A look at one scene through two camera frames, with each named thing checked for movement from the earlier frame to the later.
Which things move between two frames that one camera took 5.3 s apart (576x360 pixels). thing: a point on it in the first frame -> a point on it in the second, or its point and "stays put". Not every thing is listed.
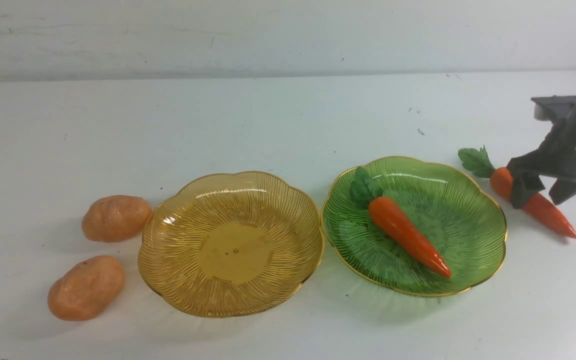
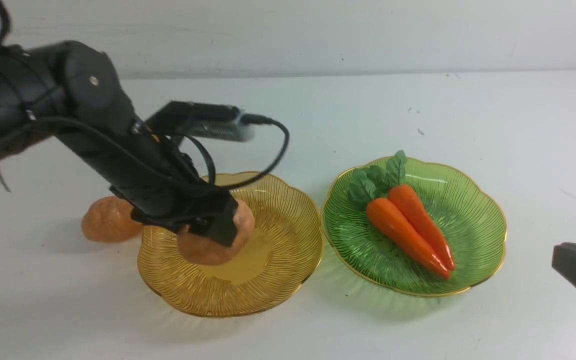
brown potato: (85, 288) -> (202, 252)
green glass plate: (464, 222) stays put
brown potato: (115, 218) stays put
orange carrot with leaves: (536, 206) -> (379, 188)
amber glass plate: (230, 245) stays put
